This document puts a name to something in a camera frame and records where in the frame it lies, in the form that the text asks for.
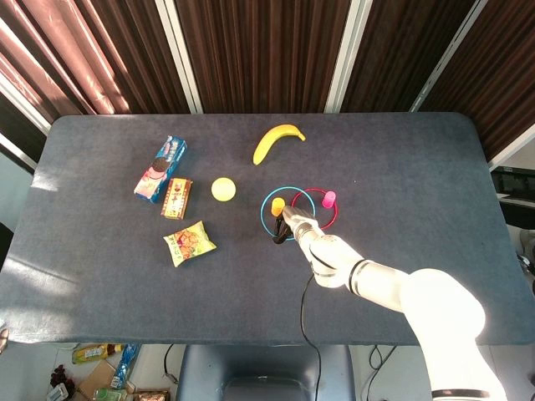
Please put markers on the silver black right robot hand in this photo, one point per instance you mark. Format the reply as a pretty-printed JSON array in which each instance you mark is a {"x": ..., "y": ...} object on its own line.
[{"x": 299, "y": 217}]

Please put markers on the blue robot base body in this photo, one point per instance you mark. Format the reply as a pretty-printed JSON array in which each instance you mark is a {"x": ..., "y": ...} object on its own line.
[{"x": 267, "y": 363}]

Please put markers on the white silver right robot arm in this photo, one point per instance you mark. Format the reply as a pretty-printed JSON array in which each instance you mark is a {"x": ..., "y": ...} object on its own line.
[{"x": 376, "y": 280}]

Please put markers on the yellow plastic cup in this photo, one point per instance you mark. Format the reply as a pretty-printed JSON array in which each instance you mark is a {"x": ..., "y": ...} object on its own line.
[{"x": 277, "y": 205}]

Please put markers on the pink plastic cup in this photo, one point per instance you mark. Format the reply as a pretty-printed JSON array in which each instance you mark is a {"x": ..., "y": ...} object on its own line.
[{"x": 329, "y": 199}]

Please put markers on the yellow banana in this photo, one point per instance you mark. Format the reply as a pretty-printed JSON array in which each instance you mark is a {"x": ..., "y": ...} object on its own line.
[{"x": 267, "y": 144}]

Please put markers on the yellow-green tennis ball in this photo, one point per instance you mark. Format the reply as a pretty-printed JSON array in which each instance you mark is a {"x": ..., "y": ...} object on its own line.
[{"x": 223, "y": 190}]

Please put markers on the yellow snack bag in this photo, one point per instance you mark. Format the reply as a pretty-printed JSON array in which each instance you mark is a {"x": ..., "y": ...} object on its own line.
[{"x": 188, "y": 244}]

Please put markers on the red yellow carton box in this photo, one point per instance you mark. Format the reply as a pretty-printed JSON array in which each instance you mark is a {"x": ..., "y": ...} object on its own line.
[{"x": 176, "y": 199}]

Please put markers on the blue cookie box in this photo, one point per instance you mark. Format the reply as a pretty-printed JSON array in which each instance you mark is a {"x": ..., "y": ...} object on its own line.
[{"x": 161, "y": 169}]

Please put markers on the brown pleated curtain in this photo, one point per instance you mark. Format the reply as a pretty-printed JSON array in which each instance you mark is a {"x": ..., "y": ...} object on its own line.
[
  {"x": 501, "y": 62},
  {"x": 401, "y": 50},
  {"x": 263, "y": 50},
  {"x": 83, "y": 50}
]

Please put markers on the black electronic device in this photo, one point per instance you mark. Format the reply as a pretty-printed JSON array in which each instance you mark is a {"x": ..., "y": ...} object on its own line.
[{"x": 514, "y": 196}]

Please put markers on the blue snack packet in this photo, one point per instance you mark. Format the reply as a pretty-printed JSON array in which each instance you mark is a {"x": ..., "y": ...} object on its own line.
[{"x": 125, "y": 365}]

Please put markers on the brown snack packet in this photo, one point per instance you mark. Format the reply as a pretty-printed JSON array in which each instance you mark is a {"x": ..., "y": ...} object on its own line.
[{"x": 150, "y": 396}]

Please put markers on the brown cardboard box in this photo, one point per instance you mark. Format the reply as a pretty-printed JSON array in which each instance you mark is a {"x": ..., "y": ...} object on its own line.
[{"x": 96, "y": 378}]

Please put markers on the dark red floor item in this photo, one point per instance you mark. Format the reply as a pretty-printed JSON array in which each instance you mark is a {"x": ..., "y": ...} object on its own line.
[{"x": 62, "y": 378}]

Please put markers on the white frame post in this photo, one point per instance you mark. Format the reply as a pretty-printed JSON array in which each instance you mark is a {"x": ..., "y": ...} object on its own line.
[
  {"x": 512, "y": 154},
  {"x": 25, "y": 104},
  {"x": 346, "y": 50},
  {"x": 179, "y": 50},
  {"x": 451, "y": 50}
]

